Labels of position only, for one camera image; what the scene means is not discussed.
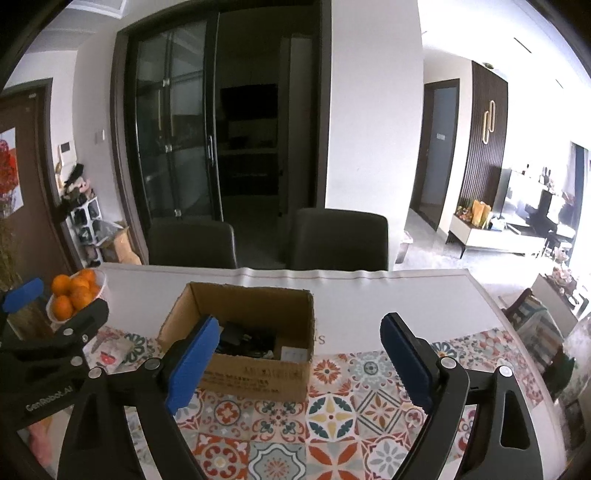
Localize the glass sliding door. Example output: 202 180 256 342
125 13 223 229

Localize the right dark dining chair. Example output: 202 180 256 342
287 208 390 272

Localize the brown cardboard box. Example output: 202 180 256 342
157 282 315 403

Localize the white shoe rack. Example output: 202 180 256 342
69 196 103 268

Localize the white basket of oranges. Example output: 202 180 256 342
46 269 108 324

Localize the white battery charger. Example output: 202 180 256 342
280 346 308 363

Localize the white tv cabinet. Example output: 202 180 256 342
446 216 546 257

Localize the patterned tile tablecloth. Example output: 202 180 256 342
174 328 543 479

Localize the left dark dining chair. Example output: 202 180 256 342
147 218 238 269

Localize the dark dining chair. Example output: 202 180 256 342
147 218 238 269
287 208 390 272

